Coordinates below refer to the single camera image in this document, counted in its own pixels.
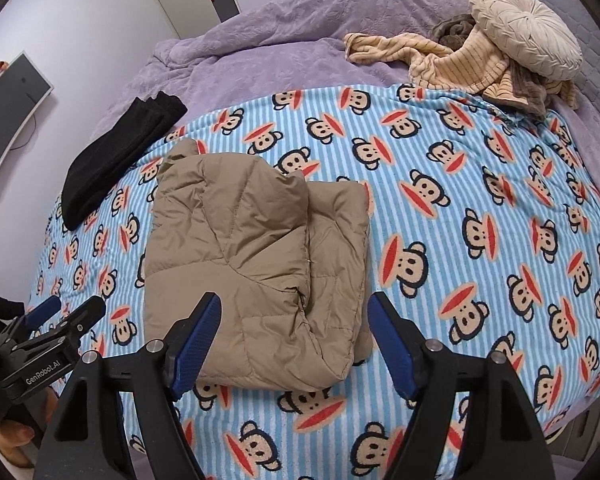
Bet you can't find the tan puffer jacket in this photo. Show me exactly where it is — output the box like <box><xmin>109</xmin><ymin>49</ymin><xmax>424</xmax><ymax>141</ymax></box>
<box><xmin>144</xmin><ymin>139</ymin><xmax>373</xmax><ymax>391</ymax></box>

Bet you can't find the person's hand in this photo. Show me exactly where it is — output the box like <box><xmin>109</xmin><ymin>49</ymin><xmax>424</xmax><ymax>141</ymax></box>
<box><xmin>0</xmin><ymin>386</ymin><xmax>60</xmax><ymax>468</ymax></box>

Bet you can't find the folded black garment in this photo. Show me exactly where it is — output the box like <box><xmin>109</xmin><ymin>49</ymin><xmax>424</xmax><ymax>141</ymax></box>
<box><xmin>60</xmin><ymin>91</ymin><xmax>187</xmax><ymax>231</ymax></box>

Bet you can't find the purple quilted duvet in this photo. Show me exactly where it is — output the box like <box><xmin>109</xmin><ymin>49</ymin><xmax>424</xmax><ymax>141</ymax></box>
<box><xmin>92</xmin><ymin>0</ymin><xmax>600</xmax><ymax>189</ymax></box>

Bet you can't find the beige striped fleece garment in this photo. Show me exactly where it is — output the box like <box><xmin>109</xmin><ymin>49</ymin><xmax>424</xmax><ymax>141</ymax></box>
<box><xmin>344</xmin><ymin>27</ymin><xmax>578</xmax><ymax>117</ymax></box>

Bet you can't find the cream round pleated cushion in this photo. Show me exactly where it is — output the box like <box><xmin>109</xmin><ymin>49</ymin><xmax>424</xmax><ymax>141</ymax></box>
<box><xmin>468</xmin><ymin>0</ymin><xmax>583</xmax><ymax>81</ymax></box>

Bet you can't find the wall mounted curved monitor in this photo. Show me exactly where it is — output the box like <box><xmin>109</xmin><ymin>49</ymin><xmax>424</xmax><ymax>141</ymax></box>
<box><xmin>0</xmin><ymin>52</ymin><xmax>54</xmax><ymax>168</ymax></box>

